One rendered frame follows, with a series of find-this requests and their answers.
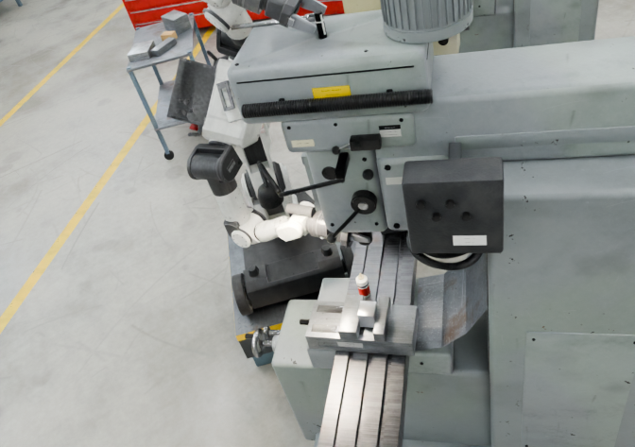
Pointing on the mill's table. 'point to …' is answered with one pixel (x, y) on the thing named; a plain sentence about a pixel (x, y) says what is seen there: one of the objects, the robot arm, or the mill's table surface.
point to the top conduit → (337, 103)
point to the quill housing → (331, 201)
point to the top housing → (328, 66)
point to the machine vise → (401, 320)
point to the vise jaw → (348, 327)
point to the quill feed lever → (362, 203)
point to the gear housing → (316, 130)
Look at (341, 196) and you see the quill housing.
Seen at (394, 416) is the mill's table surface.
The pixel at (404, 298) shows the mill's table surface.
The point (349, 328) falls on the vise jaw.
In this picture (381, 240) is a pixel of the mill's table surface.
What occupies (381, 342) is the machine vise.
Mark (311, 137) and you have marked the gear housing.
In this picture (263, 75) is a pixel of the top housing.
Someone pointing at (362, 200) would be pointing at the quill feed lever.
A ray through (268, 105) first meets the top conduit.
